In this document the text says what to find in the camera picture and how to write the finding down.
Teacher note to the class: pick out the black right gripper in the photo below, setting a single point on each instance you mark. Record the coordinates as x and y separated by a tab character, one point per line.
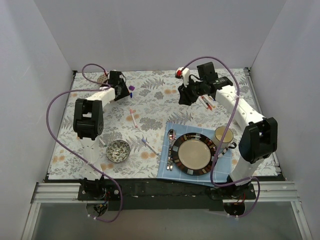
187	91

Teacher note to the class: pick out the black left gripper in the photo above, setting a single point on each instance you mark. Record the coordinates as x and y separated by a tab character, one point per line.
122	89

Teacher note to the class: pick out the purple highlighter cap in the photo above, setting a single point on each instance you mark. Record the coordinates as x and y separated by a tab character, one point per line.
131	87

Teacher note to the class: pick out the red gel pen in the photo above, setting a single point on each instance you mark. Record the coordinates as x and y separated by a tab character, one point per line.
207	104

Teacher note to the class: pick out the pink capped white marker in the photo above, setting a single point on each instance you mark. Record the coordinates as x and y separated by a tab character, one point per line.
133	118

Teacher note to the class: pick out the lilac capped white marker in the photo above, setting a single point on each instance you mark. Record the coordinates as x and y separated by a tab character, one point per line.
149	146

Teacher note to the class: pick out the peach capped white marker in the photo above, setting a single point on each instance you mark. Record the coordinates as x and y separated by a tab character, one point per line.
203	102

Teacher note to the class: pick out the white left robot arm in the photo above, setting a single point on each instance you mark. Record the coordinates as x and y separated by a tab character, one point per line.
88	123

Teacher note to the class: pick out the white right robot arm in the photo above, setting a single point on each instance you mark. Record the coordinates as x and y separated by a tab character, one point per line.
260	134

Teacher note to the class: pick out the floral patterned table mat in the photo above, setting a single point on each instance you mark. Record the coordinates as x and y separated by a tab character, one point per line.
154	104

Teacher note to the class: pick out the small patterned brown bowl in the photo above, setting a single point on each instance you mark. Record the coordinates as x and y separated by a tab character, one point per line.
102	80

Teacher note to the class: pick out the silver fork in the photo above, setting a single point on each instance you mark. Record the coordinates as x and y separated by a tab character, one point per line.
172	150

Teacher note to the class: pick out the silver spoon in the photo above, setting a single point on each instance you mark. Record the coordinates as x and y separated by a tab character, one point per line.
170	142

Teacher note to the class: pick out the striped rim dinner plate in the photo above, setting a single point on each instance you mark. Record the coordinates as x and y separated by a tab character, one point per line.
193	153

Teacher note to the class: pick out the leaf patterned bowl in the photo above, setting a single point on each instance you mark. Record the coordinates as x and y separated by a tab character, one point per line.
118	151

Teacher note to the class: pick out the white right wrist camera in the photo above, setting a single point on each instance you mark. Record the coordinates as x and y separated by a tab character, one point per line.
184	74

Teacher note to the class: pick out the cream mug black handle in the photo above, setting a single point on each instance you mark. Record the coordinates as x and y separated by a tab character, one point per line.
227	141

